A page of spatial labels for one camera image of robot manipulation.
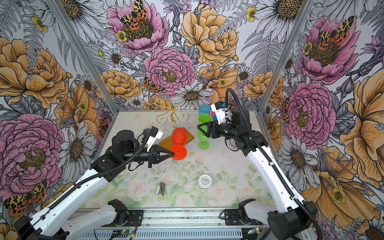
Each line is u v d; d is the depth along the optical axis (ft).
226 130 1.91
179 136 2.35
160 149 1.96
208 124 1.98
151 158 1.82
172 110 2.60
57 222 1.33
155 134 1.86
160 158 1.96
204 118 3.33
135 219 2.43
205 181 2.61
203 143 3.32
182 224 2.40
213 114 3.41
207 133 1.99
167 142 2.21
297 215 1.20
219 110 2.01
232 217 2.43
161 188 2.67
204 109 3.41
